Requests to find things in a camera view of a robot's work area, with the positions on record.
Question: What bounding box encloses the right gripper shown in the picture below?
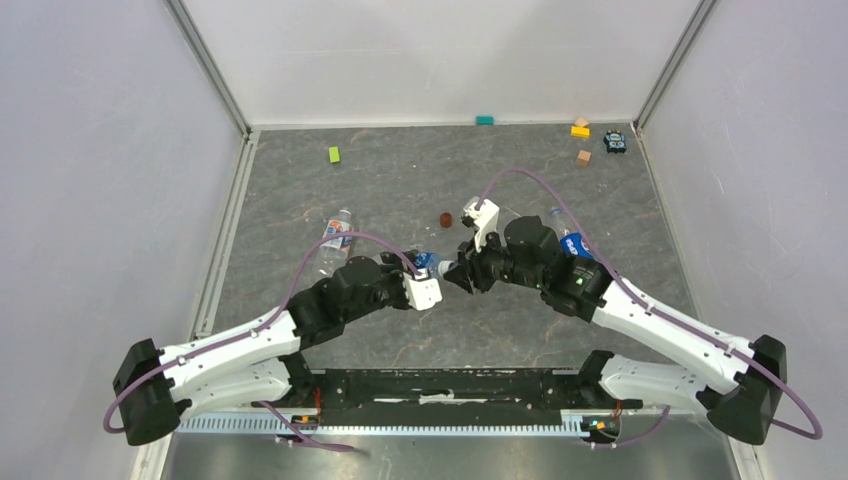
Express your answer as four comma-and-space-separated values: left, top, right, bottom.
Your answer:
442, 226, 545, 297

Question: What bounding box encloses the white blue Pocari cap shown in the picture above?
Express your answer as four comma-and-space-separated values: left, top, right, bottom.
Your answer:
438, 260, 457, 277

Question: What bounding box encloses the blue label Pocari bottle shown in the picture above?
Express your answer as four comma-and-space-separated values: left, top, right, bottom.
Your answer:
404, 250, 453, 279

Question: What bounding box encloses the red label clear bottle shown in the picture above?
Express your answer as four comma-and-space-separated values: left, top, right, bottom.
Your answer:
316, 209, 354, 276

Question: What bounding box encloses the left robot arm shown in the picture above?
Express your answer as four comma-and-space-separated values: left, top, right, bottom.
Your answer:
105, 257, 444, 446

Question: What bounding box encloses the Pepsi label clear bottle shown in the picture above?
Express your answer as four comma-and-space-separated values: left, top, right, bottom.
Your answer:
547, 207, 594, 259

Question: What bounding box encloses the green block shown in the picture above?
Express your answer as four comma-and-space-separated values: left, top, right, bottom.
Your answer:
328, 146, 341, 164

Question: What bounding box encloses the tan cube block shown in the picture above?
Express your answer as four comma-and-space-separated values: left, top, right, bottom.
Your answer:
575, 150, 592, 167

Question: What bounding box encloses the yellow block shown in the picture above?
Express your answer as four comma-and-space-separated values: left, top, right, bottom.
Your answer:
570, 126, 590, 139

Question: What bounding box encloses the black blue toy car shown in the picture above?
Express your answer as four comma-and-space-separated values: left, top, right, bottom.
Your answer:
603, 130, 627, 153

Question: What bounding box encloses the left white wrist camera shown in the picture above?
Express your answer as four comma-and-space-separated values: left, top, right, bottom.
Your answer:
403, 275, 443, 311

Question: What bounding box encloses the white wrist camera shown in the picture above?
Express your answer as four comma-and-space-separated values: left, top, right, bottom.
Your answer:
403, 275, 443, 311
461, 196, 500, 252

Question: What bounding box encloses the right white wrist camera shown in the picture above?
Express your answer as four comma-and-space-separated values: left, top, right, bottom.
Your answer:
461, 196, 500, 252

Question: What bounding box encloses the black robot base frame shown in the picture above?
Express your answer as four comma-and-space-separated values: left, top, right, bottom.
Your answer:
272, 368, 644, 427

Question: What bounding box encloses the white slotted cable duct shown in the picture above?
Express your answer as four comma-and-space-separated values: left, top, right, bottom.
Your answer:
177, 410, 617, 440

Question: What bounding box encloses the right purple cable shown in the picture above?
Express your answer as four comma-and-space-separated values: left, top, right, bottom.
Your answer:
474, 166, 824, 441

